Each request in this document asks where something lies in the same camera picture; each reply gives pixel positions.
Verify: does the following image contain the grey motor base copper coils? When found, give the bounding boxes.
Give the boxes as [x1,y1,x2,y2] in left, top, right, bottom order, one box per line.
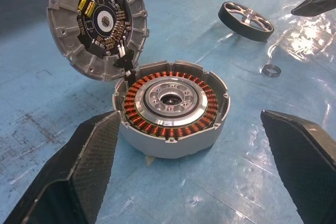
[112,60,232,159]

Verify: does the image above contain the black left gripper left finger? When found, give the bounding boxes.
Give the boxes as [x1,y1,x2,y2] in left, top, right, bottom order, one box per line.
[0,110,123,224]

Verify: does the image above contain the black spoked rotor ring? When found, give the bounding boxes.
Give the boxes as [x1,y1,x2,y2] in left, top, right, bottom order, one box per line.
[217,1,275,42]

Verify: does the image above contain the round grey metal disc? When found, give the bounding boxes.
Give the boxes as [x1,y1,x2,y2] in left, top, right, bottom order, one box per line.
[46,0,150,82]

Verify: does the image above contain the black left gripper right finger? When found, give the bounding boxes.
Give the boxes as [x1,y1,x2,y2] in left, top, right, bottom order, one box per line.
[260,109,336,224]

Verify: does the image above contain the small dark bearing ring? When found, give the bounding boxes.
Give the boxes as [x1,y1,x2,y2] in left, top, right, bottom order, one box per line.
[260,64,282,78]

